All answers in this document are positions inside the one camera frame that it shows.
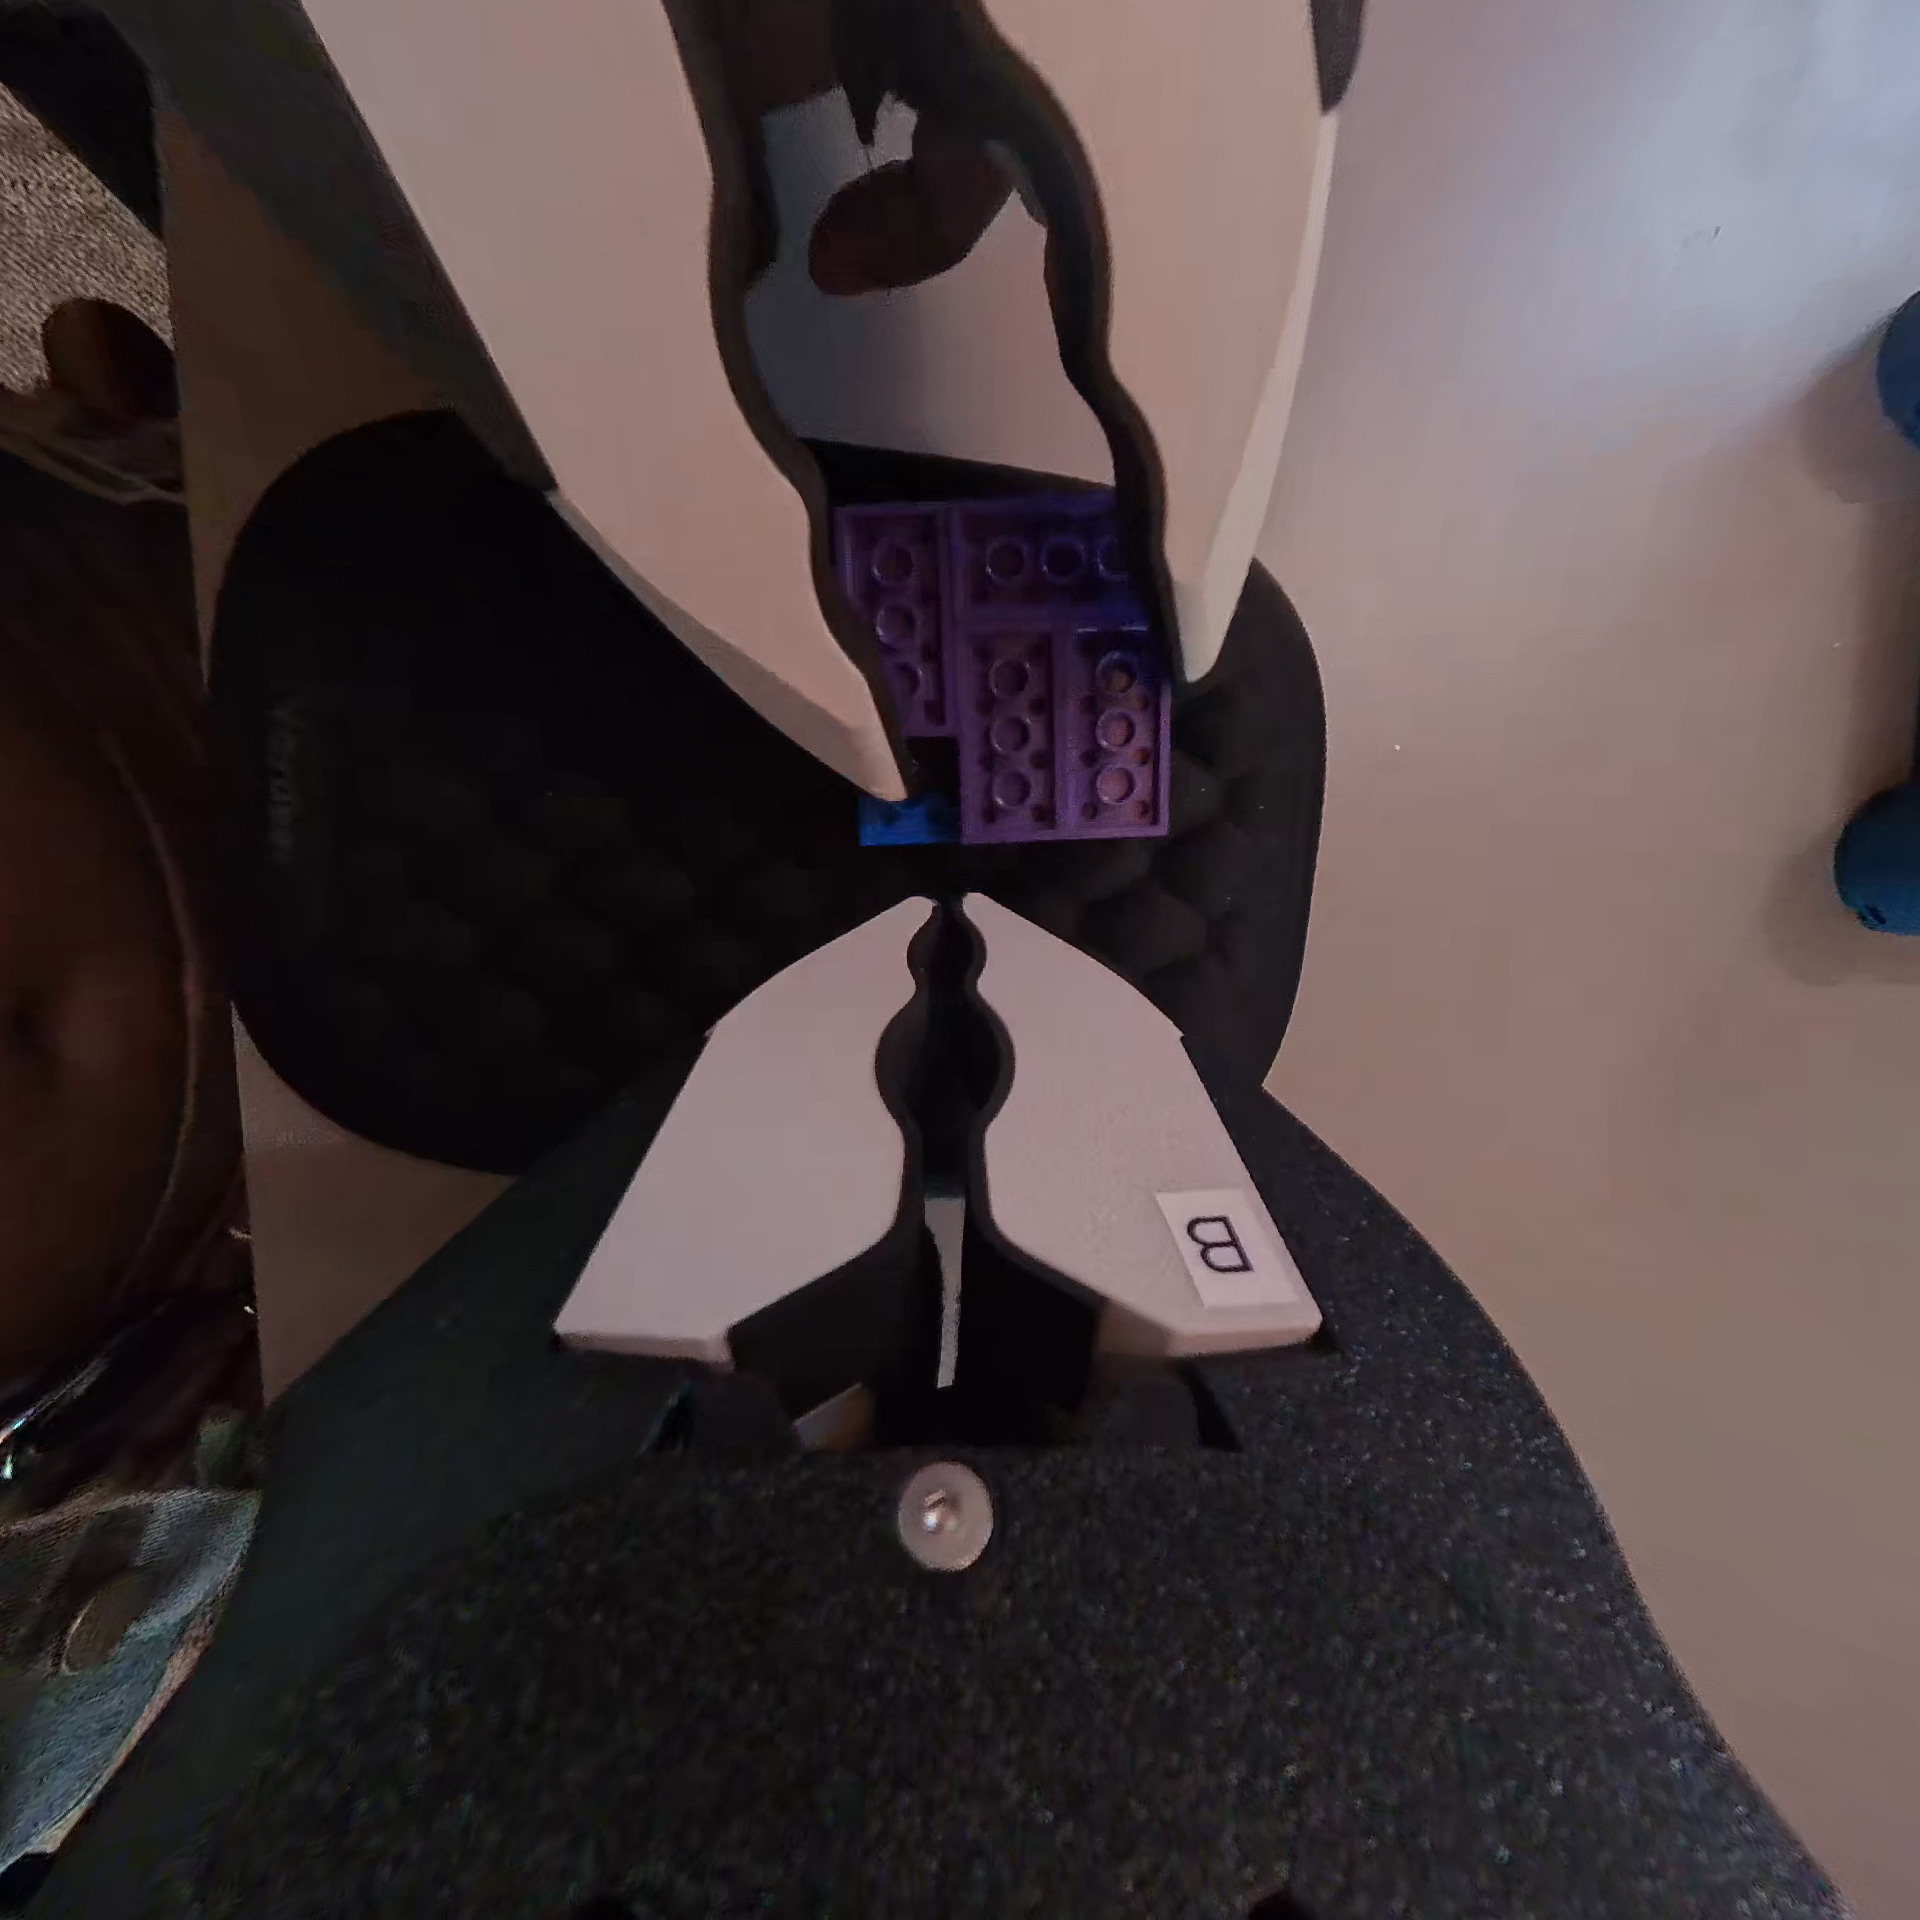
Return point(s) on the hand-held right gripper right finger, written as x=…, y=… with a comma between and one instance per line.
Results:
x=1109, y=1139

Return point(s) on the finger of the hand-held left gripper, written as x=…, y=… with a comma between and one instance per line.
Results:
x=1203, y=303
x=571, y=269

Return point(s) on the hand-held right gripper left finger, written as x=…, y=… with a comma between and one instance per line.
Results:
x=751, y=1139

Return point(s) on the blue and purple brick assembly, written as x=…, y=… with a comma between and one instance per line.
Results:
x=1035, y=722

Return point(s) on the person's left hand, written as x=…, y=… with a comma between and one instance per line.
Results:
x=912, y=228

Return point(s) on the black quilted wrist rest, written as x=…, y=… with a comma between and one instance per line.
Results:
x=527, y=838

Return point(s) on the person's brown trousers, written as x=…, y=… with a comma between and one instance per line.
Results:
x=88, y=900

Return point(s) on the person's denim jacket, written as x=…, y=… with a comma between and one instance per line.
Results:
x=118, y=1574

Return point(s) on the dark blue brick game console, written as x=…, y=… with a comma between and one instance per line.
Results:
x=1884, y=874

